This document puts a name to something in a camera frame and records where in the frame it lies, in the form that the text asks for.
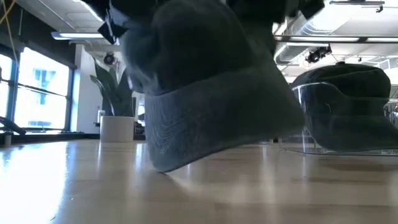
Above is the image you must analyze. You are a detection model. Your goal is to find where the black slanted bar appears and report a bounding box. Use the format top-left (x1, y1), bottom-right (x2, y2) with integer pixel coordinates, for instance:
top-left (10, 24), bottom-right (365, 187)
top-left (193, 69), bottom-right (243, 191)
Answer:
top-left (0, 116), bottom-right (27, 136)

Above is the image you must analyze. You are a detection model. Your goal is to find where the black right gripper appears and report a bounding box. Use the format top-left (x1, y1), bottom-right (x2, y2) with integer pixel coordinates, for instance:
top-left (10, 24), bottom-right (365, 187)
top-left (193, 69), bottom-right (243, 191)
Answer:
top-left (275, 0), bottom-right (326, 21)

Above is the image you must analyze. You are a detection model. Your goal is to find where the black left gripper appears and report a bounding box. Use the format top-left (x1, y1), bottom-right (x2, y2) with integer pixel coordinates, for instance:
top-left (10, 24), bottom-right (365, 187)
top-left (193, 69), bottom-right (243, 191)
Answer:
top-left (97, 0), bottom-right (133, 45)

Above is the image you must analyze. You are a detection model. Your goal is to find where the white plant pot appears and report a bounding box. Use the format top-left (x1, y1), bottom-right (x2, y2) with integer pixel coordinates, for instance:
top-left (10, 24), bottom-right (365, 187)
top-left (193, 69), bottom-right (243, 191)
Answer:
top-left (99, 115), bottom-right (136, 143)

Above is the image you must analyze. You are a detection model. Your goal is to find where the dark green baseball cap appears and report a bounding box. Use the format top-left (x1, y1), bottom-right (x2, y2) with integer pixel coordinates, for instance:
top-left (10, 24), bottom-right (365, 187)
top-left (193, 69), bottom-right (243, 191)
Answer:
top-left (290, 61), bottom-right (398, 154)
top-left (119, 0), bottom-right (306, 174)

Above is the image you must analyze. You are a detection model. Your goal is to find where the window with dark frame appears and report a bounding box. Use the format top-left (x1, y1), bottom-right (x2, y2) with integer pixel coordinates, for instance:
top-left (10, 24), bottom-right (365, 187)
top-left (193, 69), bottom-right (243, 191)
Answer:
top-left (0, 46), bottom-right (75, 133)

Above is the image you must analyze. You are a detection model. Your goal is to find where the yellow cable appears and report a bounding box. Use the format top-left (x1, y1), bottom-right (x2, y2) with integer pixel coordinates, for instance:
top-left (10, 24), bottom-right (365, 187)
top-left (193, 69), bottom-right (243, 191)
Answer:
top-left (0, 0), bottom-right (19, 65)

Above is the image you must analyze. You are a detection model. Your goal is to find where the green snake plant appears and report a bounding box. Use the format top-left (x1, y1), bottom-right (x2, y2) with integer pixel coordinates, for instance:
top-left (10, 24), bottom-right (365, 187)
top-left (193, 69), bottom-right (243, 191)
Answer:
top-left (90, 58), bottom-right (135, 118)

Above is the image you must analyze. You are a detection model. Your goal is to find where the black ceiling camera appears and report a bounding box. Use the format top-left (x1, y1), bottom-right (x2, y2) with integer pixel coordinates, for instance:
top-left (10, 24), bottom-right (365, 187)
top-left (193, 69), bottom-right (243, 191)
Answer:
top-left (305, 45), bottom-right (333, 65)

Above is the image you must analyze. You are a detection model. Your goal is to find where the long ceiling light bar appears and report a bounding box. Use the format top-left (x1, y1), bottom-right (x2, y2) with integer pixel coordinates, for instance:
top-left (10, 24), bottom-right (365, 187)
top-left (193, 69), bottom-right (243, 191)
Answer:
top-left (50, 30), bottom-right (398, 44)

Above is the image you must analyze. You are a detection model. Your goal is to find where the large clear plastic bin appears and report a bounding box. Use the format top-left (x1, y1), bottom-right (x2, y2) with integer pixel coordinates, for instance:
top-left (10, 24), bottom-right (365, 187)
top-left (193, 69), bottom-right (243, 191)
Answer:
top-left (277, 82), bottom-right (398, 157)

